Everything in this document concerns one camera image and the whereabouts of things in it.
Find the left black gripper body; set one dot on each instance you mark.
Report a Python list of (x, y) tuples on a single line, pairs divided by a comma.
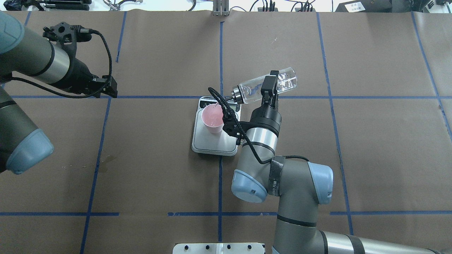
[(78, 73)]

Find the digital kitchen scale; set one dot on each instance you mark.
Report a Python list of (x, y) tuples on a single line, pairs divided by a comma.
[(205, 142)]

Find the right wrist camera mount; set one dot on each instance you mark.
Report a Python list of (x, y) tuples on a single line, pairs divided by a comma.
[(233, 127)]

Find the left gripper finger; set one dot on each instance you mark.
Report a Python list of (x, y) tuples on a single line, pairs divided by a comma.
[(108, 85)]

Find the clear glass sauce bottle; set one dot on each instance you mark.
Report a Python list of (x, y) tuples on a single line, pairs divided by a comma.
[(249, 91)]

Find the aluminium frame post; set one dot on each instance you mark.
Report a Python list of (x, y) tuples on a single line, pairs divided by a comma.
[(221, 8)]

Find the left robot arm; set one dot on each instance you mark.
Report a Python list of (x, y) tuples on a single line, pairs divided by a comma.
[(48, 62)]

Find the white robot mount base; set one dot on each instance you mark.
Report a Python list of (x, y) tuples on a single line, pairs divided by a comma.
[(220, 248)]

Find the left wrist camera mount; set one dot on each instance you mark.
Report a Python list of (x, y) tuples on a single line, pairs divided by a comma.
[(67, 36)]

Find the pink cup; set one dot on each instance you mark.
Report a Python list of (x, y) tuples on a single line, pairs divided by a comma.
[(212, 118)]

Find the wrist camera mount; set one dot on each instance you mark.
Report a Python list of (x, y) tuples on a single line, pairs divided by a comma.
[(233, 127), (67, 36)]

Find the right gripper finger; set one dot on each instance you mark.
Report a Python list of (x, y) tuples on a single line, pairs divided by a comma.
[(273, 98), (266, 89)]

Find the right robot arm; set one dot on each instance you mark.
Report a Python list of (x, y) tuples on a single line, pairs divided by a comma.
[(300, 185)]

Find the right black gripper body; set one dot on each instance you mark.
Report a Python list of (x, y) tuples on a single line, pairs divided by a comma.
[(267, 118)]

